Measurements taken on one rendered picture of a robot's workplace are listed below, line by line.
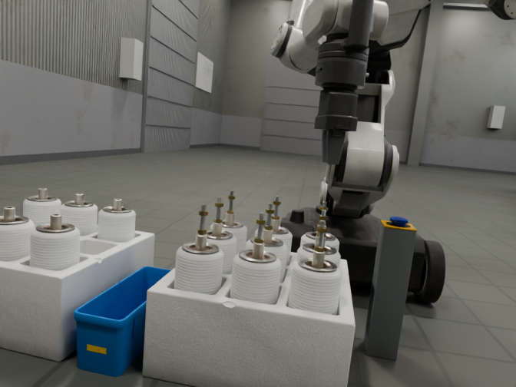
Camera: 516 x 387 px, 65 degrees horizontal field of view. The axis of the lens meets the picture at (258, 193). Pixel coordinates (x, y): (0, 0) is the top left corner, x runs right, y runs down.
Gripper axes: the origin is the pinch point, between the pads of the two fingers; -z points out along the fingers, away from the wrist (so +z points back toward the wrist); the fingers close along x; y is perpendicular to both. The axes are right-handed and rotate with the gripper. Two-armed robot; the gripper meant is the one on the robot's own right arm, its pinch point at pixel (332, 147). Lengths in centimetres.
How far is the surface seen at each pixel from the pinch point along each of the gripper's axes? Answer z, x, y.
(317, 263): -22.1, 1.0, -0.4
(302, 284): -25.5, 3.4, -3.4
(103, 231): -28, -32, -49
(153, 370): -46, 0, -30
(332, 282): -24.4, 4.3, 2.0
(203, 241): -21.0, -5.0, -22.4
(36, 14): 90, -343, -205
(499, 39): 295, -969, 669
